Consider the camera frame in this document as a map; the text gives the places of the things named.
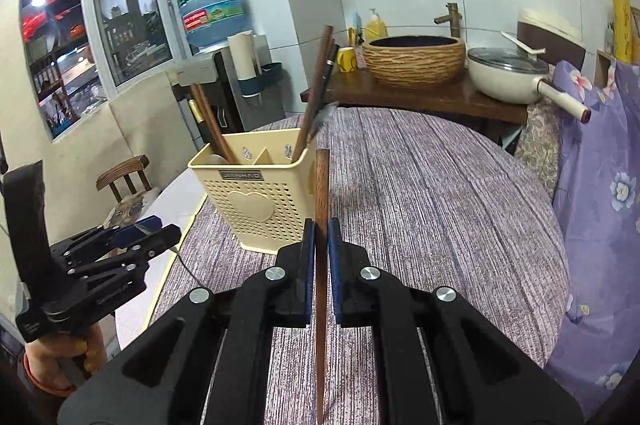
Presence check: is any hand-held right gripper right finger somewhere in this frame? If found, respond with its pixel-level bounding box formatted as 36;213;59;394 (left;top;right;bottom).
327;217;586;425

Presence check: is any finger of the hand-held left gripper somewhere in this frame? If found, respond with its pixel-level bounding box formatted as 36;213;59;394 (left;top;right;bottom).
52;215;163;256
65;224;182;295

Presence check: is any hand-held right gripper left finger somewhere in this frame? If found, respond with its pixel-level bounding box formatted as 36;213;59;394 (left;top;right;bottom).
57;217;317;425

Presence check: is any beige perforated utensil holder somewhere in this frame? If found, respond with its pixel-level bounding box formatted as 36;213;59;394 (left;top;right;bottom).
187;128;321;254

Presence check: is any brown wooden chopstick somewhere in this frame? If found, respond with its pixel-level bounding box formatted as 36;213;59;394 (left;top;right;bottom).
190;82;241;166
291;24;335;162
314;148;331;423

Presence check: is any metal spoon brown handle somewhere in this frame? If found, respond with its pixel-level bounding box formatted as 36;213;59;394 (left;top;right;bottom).
306;102;342;143

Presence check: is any plain black chopstick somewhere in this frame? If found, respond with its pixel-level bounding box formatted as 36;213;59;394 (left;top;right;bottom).
312;42;342;116

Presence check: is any person's left hand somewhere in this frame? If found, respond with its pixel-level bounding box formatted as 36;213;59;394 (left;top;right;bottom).
20;324;108;398

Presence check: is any printed round seat cushion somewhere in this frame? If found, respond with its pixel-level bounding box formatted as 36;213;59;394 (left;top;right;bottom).
102;188;163;231

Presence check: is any wooden chair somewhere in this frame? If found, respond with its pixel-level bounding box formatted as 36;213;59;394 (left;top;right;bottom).
96;155;151;206

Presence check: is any water dispenser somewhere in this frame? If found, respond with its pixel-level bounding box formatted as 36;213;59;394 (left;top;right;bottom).
167;35;286;146

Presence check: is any yellow mug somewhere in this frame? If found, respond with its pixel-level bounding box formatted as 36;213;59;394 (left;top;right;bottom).
336;46;357;72

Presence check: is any glass window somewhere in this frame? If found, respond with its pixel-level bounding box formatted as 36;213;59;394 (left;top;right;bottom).
20;0;176;141

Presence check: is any wooden counter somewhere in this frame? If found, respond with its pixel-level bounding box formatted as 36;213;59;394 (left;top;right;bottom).
300;70;531;126

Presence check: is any wicker pattern wash basin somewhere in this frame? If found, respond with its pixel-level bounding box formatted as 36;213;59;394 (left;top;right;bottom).
361;35;467;90

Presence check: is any pale blue tube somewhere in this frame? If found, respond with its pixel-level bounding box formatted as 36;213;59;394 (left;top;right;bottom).
348;11;364;46

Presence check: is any yellow soap bottle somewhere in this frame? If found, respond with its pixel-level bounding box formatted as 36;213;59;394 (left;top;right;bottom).
364;8;388;42

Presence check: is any paisley patterned cloth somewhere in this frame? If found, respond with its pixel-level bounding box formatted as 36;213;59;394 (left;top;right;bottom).
515;100;563;201

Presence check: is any white pan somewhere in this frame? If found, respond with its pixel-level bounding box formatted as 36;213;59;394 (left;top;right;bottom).
467;55;592;123

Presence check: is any glass pan lid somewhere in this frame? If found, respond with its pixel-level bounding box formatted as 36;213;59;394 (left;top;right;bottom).
467;46;552;75

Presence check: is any bronze bamboo faucet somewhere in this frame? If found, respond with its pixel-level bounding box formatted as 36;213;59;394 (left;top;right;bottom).
433;2;463;38

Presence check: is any purple floral cloth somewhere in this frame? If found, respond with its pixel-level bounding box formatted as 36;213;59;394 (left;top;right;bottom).
545;60;640;406

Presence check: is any brown board white rim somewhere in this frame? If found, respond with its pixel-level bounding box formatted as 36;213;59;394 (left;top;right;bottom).
517;8;587;66

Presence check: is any yellow printed packet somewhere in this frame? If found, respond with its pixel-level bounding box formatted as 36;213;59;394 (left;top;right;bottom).
607;0;633;61

